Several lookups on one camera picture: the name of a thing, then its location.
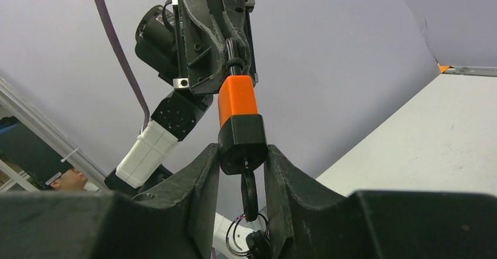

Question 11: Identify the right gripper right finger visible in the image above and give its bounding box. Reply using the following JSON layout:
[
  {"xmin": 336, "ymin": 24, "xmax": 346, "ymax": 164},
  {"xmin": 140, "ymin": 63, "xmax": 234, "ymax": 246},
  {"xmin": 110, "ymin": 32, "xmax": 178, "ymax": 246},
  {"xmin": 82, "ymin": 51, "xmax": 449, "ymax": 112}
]
[{"xmin": 264, "ymin": 145, "xmax": 496, "ymax": 258}]

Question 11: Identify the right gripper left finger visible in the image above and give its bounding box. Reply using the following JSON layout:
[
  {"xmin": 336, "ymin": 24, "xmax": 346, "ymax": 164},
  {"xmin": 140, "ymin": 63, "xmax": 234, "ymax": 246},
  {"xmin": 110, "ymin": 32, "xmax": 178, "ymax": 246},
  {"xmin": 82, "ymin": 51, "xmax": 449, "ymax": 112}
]
[{"xmin": 1, "ymin": 144, "xmax": 219, "ymax": 258}]

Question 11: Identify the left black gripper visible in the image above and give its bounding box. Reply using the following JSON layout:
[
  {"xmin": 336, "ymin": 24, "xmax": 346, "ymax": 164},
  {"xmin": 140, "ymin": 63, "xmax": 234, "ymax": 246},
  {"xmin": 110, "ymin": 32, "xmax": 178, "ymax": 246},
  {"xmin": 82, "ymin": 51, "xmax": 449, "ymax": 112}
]
[{"xmin": 172, "ymin": 0, "xmax": 258, "ymax": 95}]

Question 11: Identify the black key bunch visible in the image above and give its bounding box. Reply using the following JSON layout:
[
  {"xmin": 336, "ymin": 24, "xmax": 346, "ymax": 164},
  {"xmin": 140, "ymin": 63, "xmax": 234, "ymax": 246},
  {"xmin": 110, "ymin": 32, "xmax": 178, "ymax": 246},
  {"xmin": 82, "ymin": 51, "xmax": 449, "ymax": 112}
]
[{"xmin": 225, "ymin": 160, "xmax": 270, "ymax": 258}]

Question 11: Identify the orange black padlock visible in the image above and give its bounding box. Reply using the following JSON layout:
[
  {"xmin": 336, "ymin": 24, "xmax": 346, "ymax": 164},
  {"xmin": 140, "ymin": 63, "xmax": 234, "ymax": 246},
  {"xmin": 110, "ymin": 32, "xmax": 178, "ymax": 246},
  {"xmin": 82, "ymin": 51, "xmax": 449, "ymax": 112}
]
[{"xmin": 218, "ymin": 38, "xmax": 268, "ymax": 175}]

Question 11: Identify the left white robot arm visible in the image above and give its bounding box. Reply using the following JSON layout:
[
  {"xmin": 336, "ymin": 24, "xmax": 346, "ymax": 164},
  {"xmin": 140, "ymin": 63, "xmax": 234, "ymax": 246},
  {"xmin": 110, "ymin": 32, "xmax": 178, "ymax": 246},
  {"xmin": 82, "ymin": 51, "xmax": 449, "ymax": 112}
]
[{"xmin": 105, "ymin": 0, "xmax": 268, "ymax": 258}]

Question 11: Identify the person's head with glasses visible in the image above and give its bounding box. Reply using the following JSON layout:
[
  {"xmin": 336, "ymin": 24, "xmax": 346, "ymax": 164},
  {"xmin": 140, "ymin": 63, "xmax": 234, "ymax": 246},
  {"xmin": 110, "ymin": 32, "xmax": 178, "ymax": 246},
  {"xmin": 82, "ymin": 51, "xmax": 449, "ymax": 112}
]
[{"xmin": 49, "ymin": 168, "xmax": 88, "ymax": 191}]

